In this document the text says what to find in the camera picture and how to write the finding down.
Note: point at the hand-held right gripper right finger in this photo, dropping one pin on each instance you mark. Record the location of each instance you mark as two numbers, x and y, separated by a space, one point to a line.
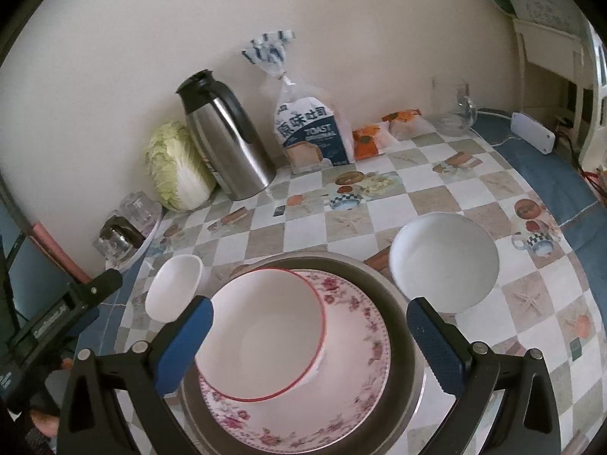
434 346

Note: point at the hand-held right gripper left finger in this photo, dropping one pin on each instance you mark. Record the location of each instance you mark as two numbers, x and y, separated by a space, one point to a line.
187 341

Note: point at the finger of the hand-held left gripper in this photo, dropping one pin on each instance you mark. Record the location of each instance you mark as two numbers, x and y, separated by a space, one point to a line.
97 286

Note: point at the large steel basin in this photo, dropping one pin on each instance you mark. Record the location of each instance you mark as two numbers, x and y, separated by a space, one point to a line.
403 341

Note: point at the small white dish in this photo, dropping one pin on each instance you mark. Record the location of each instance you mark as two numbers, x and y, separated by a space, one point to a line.
170 289

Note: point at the red-rimmed white bowl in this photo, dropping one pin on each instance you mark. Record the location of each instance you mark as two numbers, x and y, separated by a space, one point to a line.
265 336

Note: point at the pink floral plate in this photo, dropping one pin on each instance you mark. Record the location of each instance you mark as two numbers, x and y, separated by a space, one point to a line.
351 365

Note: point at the white square bowl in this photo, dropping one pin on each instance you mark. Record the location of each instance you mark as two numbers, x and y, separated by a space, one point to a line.
443 260

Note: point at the person's left hand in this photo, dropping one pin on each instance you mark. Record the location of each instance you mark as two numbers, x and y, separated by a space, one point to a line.
45 424

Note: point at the clear glass cup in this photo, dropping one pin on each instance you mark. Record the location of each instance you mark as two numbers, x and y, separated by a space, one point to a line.
110 252
137 211

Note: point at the pink wooden board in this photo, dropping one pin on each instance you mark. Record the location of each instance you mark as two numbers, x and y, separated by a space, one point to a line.
54 251

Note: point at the dark tinted glass cup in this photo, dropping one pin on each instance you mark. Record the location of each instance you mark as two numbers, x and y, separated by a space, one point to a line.
118 234

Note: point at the dark blue panel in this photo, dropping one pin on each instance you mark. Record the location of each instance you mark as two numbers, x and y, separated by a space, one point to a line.
28 265

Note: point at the white oval tray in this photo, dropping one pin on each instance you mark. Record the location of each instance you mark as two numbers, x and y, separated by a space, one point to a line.
152 234

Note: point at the napa cabbage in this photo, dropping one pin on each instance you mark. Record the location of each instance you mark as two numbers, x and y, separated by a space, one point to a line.
175 170

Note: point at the checkered printed tablecloth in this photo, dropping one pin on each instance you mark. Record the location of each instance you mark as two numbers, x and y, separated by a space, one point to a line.
474 189

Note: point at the stainless steel thermos jug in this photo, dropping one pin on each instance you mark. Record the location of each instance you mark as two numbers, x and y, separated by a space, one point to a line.
227 151

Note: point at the orange snack packet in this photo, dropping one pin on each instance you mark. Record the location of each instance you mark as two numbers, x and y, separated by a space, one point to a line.
408 123
370 142

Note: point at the white power strip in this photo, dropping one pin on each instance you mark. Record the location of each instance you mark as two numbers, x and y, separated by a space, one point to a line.
533 131

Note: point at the bag of sliced toast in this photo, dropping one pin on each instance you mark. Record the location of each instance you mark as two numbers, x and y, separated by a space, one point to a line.
313 137

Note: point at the white wooden furniture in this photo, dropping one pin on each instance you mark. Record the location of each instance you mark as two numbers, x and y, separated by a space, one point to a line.
555 57

